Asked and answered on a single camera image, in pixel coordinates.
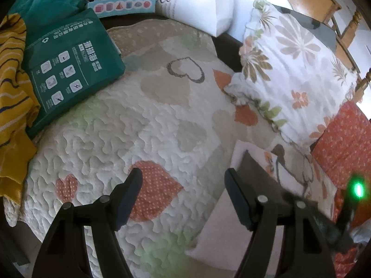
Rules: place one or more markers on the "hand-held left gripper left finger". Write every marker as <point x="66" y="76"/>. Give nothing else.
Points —
<point x="132" y="199"/>

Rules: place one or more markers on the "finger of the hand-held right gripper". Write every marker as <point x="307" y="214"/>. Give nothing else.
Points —
<point x="289" y="198"/>

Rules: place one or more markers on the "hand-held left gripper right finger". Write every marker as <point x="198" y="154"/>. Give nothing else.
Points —
<point x="240" y="202"/>

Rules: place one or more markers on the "pale pink small garment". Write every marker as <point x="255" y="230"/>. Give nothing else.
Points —
<point x="226" y="231"/>

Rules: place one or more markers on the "red dotted cushion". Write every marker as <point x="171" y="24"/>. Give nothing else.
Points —
<point x="345" y="144"/>

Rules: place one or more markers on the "heart print quilt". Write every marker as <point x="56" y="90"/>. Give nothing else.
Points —
<point x="162" y="127"/>

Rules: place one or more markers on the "floral pillow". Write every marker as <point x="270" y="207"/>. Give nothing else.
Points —
<point x="289" y="72"/>

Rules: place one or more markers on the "green tissue package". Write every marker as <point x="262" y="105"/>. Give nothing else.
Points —
<point x="66" y="63"/>

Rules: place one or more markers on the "yellow striped garment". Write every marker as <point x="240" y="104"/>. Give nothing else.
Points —
<point x="14" y="92"/>

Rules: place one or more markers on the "colourful shapes printed box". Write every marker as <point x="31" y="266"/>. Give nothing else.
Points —
<point x="121" y="5"/>

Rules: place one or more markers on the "white paper bag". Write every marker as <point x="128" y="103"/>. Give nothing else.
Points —
<point x="197" y="3"/>

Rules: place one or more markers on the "teal cloth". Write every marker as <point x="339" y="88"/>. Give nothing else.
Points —
<point x="49" y="3"/>

